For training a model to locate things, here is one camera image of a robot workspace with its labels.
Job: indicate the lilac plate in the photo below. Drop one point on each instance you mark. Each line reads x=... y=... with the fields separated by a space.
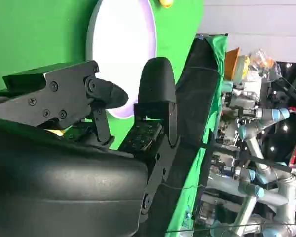
x=123 y=61

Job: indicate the orange white toy bread roll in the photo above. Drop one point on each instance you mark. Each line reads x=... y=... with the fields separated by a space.
x=165 y=3

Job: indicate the clear plastic bag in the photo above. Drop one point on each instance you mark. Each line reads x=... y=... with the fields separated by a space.
x=264 y=64

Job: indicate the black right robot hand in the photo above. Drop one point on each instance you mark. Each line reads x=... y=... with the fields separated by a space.
x=64 y=185

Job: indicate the green cloth on neighbouring table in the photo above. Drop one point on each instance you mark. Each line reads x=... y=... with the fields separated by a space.
x=187 y=197

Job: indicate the black metal rod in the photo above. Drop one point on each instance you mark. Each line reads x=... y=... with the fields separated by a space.
x=261 y=161

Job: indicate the orange box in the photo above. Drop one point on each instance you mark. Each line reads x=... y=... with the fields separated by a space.
x=233 y=64

